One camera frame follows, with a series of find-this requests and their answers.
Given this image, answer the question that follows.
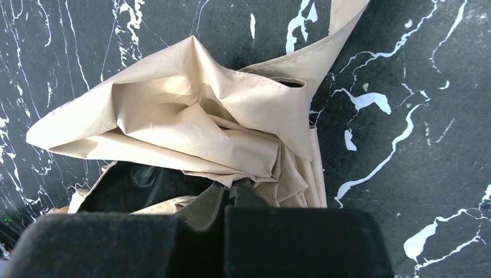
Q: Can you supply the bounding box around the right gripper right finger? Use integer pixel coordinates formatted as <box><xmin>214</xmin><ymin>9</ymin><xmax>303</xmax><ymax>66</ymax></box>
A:
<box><xmin>224</xmin><ymin>179</ymin><xmax>394</xmax><ymax>277</ymax></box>

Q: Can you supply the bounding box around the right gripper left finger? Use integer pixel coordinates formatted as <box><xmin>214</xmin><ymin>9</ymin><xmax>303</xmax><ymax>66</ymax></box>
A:
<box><xmin>2</xmin><ymin>183</ymin><xmax>226</xmax><ymax>277</ymax></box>

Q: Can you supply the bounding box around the beige folding umbrella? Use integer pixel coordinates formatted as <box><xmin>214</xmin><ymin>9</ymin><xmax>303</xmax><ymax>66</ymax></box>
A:
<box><xmin>26</xmin><ymin>1</ymin><xmax>368</xmax><ymax>208</ymax></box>

